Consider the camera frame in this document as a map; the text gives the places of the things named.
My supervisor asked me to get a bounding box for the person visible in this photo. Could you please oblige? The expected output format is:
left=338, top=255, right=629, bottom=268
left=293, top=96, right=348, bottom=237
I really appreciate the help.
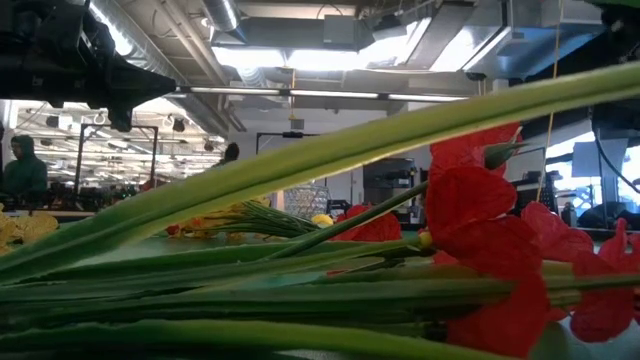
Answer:
left=0, top=133, right=50, bottom=204
left=213, top=141, right=241, bottom=169

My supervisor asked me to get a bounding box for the black cabinet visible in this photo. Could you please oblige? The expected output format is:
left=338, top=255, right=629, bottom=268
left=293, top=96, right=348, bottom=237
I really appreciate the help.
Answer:
left=362, top=157, right=417, bottom=207

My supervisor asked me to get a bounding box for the silver rectangular ventilation duct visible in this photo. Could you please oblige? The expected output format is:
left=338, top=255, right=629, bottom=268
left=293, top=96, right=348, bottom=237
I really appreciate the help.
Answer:
left=404, top=0, right=606, bottom=81

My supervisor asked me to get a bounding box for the clear glass vase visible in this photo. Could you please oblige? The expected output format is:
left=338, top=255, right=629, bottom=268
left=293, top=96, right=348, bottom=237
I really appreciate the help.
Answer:
left=283, top=183, right=332, bottom=220

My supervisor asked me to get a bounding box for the black rig frame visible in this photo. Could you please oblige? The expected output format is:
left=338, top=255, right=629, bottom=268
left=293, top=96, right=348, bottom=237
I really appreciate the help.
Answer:
left=73, top=123, right=160, bottom=196

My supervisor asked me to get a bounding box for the red long-stemmed flower bunch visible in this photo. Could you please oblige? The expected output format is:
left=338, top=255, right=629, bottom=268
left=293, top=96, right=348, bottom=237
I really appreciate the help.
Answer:
left=0, top=60, right=640, bottom=360

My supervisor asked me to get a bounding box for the grey monitor back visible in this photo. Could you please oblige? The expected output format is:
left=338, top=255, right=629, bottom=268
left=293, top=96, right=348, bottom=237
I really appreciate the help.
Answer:
left=571, top=139, right=630, bottom=180

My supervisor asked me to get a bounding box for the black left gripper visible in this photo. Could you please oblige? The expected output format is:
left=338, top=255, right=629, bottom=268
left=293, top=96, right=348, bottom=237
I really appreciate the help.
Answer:
left=47, top=29, right=177, bottom=134

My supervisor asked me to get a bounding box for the silver spiral ventilation duct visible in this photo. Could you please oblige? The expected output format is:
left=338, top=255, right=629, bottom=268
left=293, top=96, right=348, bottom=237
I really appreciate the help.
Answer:
left=87, top=0, right=236, bottom=139

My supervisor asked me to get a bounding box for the long ceiling light strip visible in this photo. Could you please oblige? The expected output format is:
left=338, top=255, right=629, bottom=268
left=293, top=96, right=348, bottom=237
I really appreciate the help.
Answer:
left=188, top=86, right=469, bottom=104

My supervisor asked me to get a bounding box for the yellow small-blossom flower bunch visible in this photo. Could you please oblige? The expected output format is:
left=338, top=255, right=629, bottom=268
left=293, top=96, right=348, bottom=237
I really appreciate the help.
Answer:
left=166, top=196, right=321, bottom=240
left=0, top=202, right=60, bottom=257

